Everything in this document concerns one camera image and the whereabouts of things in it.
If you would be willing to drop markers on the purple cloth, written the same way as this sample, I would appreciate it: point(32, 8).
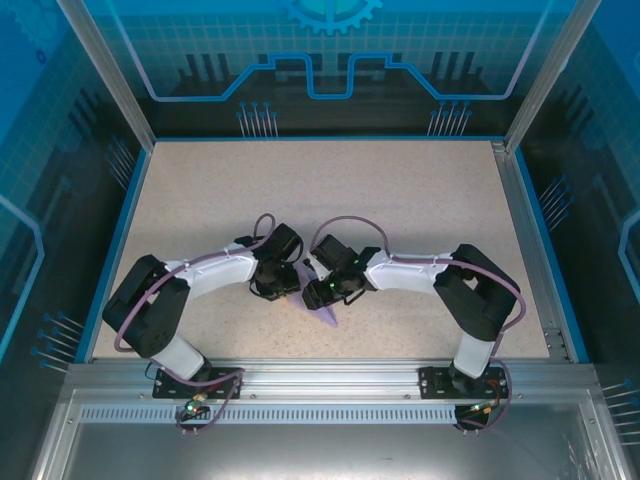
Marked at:
point(324, 314)

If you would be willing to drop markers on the grey metal tray sheet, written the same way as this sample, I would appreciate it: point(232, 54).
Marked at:
point(325, 450)

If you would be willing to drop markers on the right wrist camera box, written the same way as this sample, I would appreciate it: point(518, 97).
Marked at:
point(316, 267)

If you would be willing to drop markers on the long aluminium mounting rail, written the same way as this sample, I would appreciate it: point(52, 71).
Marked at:
point(325, 375)

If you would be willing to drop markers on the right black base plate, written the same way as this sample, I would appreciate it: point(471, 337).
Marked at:
point(432, 382)

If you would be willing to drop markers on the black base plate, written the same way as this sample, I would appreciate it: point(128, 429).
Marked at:
point(167, 387)
point(432, 382)

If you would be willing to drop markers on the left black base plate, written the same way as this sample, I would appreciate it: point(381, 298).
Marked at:
point(167, 387)

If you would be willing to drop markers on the aluminium side rail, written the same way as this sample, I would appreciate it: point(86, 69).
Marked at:
point(525, 210)

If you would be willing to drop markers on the aluminium frame post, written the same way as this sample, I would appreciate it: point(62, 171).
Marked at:
point(110, 75)
point(550, 75)

